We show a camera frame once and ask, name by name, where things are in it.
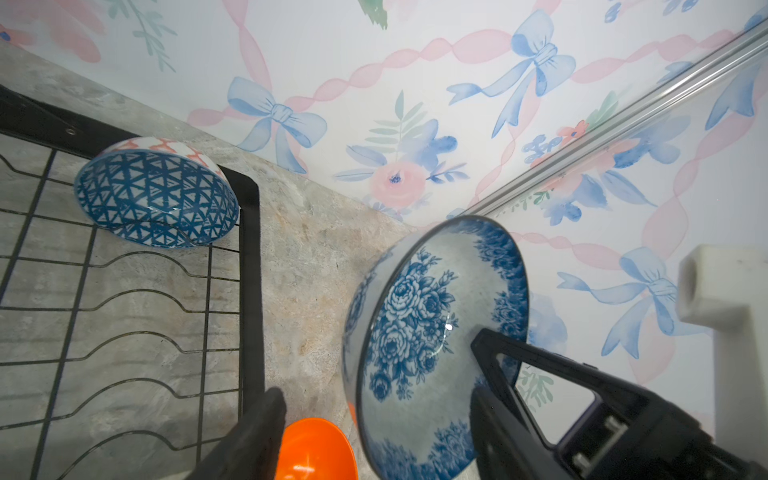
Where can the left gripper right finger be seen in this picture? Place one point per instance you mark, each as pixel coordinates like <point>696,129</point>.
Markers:
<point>598,427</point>

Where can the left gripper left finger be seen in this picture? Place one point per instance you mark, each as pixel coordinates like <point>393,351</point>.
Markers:
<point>251,449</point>

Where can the orange plastic bowl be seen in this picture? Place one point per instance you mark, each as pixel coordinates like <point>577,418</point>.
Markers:
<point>315,448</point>

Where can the black wire dish rack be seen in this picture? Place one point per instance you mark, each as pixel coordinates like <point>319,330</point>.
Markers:
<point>118,360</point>

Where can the blue floral bowl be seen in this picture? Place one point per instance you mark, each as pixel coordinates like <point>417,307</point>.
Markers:
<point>408,367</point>

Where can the blue triangle pattern bowl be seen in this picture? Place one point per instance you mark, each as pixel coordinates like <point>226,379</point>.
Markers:
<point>157,192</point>

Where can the aluminium corner post right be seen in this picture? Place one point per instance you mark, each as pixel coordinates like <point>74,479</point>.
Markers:
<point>741,52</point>

